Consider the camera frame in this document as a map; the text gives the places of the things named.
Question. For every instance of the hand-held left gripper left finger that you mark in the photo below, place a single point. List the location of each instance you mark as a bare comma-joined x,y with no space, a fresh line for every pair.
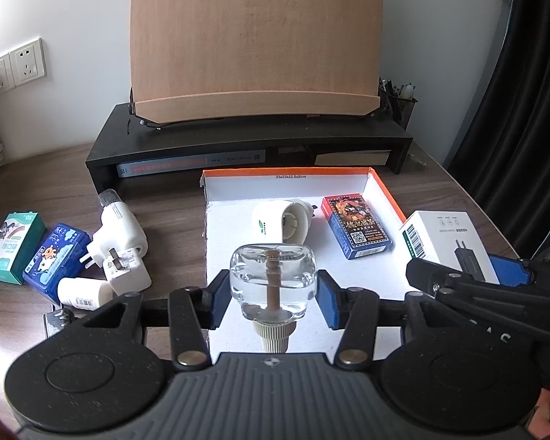
221,298

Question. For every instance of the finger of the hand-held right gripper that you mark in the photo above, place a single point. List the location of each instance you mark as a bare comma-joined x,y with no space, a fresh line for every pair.
440,277
511,269

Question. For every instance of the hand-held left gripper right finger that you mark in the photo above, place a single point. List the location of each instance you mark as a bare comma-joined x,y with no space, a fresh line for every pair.
330,300

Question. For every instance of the white charger box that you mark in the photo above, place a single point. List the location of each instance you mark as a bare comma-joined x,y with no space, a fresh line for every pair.
444,233

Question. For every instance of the clear liquid refill bottle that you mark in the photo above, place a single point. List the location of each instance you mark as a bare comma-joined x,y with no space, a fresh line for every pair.
272,275

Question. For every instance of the white cardboard box orange rim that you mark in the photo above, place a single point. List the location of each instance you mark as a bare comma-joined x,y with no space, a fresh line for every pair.
233,229

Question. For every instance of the playing card box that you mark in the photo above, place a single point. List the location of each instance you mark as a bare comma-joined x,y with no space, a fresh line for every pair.
355,227

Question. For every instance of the white cube charger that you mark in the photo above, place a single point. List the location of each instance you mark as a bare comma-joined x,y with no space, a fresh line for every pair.
130,275

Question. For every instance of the white plug-in heater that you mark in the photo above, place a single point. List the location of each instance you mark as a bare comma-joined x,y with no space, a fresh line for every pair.
275,220

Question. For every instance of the white heater with bottle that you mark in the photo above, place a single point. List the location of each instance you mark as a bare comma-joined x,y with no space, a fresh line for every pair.
119,229

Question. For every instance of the white pill bottle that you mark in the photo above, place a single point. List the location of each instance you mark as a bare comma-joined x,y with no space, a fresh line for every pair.
85,293

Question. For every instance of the black plug adapter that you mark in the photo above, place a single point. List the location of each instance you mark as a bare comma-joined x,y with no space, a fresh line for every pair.
57,323

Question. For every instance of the green bandage box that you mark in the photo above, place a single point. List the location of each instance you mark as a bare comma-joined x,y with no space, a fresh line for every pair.
11,250

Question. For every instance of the black monitor riser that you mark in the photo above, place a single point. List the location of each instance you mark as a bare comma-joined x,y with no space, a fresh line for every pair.
256,135

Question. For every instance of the black curtain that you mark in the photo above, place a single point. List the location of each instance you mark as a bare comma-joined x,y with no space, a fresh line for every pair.
522,101

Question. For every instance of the blue plastic box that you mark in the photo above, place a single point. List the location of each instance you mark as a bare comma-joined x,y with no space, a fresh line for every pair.
55,259

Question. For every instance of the black mesh pen holder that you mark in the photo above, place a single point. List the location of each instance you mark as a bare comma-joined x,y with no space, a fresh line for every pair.
401,105

